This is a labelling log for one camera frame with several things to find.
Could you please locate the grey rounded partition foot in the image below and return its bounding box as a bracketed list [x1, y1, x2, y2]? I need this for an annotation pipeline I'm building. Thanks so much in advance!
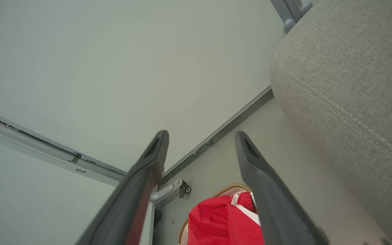
[282, 18, 297, 34]
[299, 1, 314, 16]

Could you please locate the grey foot with caster plate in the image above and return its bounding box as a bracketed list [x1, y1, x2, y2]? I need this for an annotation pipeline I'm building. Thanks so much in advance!
[149, 178, 184, 209]

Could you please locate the black caster wheel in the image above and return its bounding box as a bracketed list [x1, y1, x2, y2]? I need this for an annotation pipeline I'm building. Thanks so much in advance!
[179, 181, 192, 199]

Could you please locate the grey partition bottom rail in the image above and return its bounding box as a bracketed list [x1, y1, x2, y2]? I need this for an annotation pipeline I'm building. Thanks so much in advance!
[157, 85, 274, 186]

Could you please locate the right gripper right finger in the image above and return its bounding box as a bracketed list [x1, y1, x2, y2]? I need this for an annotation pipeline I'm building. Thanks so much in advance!
[235, 131, 330, 245]

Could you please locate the white basket with brown rim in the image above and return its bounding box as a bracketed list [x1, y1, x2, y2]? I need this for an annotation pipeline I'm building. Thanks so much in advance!
[178, 183, 255, 245]

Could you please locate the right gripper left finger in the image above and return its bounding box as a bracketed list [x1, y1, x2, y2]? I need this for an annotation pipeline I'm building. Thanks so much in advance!
[75, 130, 169, 245]

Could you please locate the grey fabric sofa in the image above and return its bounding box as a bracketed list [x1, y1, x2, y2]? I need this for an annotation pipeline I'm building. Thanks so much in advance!
[269, 0, 392, 245]

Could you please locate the red garment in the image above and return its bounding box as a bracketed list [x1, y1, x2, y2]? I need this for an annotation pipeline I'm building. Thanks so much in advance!
[187, 191, 265, 245]

